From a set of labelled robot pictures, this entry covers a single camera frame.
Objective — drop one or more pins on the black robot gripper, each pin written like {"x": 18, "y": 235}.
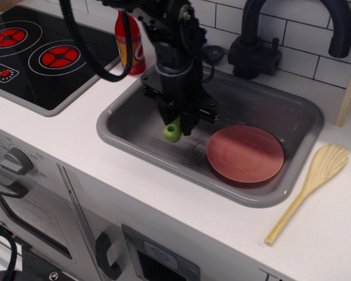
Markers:
{"x": 182, "y": 95}

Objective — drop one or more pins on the green handled black spatula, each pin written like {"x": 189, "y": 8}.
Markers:
{"x": 172, "y": 131}

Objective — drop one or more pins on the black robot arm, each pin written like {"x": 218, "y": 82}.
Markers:
{"x": 174, "y": 32}

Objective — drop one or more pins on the grey plastic sink basin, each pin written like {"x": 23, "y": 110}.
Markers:
{"x": 132, "y": 123}

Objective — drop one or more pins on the pink round plate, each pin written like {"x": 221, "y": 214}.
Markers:
{"x": 245, "y": 153}

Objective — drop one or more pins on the red toy sauce bottle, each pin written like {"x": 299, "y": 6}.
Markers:
{"x": 138, "y": 58}

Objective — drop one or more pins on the black toy faucet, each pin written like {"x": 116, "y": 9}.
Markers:
{"x": 250, "y": 58}

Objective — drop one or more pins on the grey dishwasher control panel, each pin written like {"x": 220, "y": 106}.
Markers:
{"x": 152, "y": 261}

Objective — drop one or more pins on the black toy stove top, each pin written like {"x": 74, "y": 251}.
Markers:
{"x": 41, "y": 67}

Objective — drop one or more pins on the wooden spoon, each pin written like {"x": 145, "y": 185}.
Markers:
{"x": 326, "y": 163}

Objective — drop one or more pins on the grey oven knob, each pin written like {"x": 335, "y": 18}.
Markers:
{"x": 17, "y": 162}

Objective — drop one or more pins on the blue handled grey ladle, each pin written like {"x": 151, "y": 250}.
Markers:
{"x": 212, "y": 54}

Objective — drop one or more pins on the dark grey cabinet handle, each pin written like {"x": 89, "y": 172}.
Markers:
{"x": 102, "y": 245}

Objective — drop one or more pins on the grey oven door handle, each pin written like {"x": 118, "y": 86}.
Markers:
{"x": 9, "y": 185}

